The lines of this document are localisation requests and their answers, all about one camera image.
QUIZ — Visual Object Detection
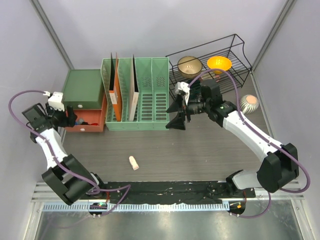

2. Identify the black wire rack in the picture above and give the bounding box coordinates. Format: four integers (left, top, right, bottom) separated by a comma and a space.
167, 33, 252, 99

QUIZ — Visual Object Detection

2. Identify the orange bowl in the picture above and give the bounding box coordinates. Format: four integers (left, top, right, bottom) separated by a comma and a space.
207, 56, 232, 71

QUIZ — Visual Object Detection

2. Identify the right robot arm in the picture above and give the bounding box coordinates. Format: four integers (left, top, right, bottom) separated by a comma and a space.
166, 79, 299, 198

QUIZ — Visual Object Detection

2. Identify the drawer box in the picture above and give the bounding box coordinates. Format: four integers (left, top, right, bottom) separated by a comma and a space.
62, 69, 108, 133

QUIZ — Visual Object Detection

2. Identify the blue grey bottle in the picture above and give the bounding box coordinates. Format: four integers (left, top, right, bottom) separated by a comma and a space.
75, 118, 84, 125

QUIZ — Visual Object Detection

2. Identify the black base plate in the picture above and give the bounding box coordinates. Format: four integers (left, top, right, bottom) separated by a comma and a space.
79, 180, 256, 206

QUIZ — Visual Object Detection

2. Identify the brown glass bowl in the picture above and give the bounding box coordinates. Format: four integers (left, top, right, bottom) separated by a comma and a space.
177, 56, 203, 79

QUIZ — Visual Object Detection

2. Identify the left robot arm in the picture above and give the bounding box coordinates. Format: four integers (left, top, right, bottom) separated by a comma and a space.
22, 103, 107, 206

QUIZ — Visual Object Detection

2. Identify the green file organizer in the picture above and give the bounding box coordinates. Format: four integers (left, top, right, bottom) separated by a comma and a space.
100, 57, 169, 131

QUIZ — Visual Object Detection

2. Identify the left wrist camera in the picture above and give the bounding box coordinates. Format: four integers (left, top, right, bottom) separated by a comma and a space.
43, 91, 65, 112

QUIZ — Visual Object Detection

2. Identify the white cable tray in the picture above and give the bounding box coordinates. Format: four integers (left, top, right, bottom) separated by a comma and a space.
42, 201, 230, 212

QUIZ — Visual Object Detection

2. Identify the striped ceramic mug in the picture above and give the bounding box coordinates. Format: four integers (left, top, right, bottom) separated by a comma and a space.
239, 94, 260, 114

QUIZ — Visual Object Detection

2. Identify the red black stamp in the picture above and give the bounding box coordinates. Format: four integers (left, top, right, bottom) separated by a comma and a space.
80, 121, 99, 126

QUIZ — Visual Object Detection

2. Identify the orange folder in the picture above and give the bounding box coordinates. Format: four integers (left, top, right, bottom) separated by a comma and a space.
108, 53, 123, 122

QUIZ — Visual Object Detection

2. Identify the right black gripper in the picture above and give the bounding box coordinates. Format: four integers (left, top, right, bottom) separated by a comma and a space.
166, 93, 211, 131

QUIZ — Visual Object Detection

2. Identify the pink mug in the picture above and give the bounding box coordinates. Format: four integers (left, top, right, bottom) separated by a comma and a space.
213, 74, 221, 83

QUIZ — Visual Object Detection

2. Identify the white folder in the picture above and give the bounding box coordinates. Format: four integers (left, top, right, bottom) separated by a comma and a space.
128, 55, 139, 122

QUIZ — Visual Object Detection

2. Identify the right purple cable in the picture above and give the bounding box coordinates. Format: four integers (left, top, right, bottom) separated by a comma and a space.
187, 68, 311, 218

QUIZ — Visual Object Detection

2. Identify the pink eraser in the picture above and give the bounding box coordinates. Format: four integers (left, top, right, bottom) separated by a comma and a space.
129, 156, 139, 171

